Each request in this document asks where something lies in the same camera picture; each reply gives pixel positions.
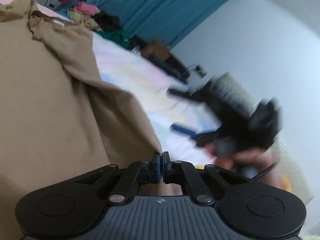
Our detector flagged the tan t-shirt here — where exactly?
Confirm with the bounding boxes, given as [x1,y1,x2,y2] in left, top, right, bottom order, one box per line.
[1,0,161,239]

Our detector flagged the person right hand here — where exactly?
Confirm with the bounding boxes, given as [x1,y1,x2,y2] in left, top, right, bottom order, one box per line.
[204,142,281,181]

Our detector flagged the pastel tie-dye bed sheet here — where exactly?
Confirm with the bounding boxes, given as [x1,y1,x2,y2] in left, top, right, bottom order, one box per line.
[1,0,215,166]

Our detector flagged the brown paper bag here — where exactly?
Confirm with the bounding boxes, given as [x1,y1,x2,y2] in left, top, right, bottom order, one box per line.
[141,39,170,61]

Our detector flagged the right blue curtain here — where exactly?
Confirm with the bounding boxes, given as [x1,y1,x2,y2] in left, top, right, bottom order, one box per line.
[84,0,228,48]

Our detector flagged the black garment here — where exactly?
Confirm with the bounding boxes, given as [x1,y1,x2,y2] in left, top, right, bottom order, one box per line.
[92,11,123,33]

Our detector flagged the beige garment in pile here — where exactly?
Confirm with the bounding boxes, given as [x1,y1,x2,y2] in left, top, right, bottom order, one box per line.
[80,15,100,30]

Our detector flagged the pink garment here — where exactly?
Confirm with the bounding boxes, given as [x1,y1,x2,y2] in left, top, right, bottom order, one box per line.
[72,2,100,16]

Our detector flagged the yellow green garment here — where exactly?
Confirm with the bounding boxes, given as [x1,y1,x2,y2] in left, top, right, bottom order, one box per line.
[67,10,82,23]

